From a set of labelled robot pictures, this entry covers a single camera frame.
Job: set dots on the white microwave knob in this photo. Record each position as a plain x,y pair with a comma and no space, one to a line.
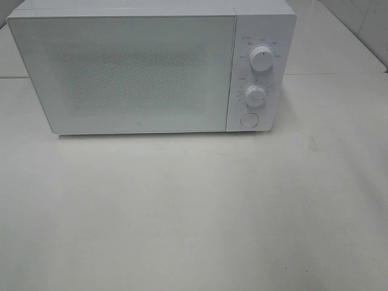
261,58
255,95

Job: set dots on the round white door button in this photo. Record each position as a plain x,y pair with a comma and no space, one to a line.
249,120

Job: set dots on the white microwave oven body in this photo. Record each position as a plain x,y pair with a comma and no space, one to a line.
256,22

